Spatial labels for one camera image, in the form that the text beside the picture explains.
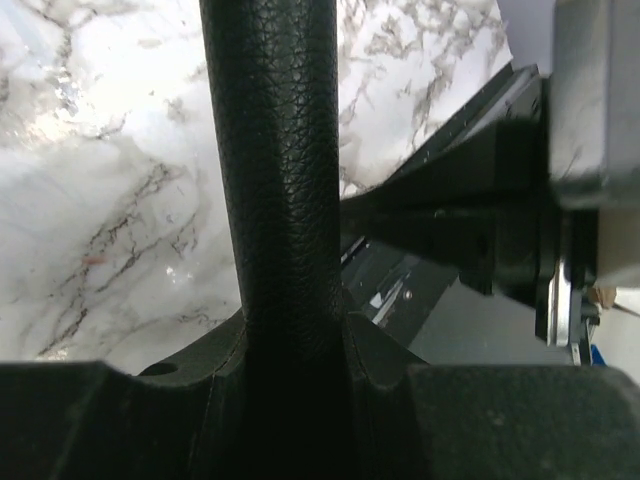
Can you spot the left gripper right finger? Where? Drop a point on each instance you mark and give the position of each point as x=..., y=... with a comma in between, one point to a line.
x=414, y=420

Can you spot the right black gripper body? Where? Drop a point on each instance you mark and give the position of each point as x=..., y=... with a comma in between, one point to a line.
x=566, y=257

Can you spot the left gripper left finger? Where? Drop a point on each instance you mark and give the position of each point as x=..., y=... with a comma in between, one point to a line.
x=88, y=420

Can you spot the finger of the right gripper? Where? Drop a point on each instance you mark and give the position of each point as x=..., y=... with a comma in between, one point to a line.
x=478, y=207

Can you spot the black zip tool case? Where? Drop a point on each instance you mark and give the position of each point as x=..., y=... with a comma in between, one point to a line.
x=273, y=82

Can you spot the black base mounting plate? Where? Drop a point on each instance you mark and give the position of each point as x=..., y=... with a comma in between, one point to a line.
x=434, y=310

